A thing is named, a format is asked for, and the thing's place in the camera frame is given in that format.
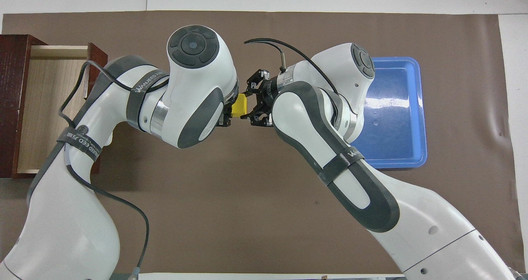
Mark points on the wooden drawer with dark face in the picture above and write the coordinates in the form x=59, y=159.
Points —
x=45, y=107

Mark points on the brown paper table mat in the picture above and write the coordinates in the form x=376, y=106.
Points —
x=231, y=197

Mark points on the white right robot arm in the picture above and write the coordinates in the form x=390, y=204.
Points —
x=412, y=214

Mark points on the yellow cube block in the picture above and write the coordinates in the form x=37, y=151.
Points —
x=240, y=107

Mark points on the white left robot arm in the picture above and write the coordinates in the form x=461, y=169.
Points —
x=62, y=214

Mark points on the blue plastic tray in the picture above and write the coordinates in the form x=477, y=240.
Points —
x=396, y=107

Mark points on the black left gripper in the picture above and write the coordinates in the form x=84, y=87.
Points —
x=225, y=115

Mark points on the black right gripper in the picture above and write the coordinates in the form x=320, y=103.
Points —
x=269, y=94

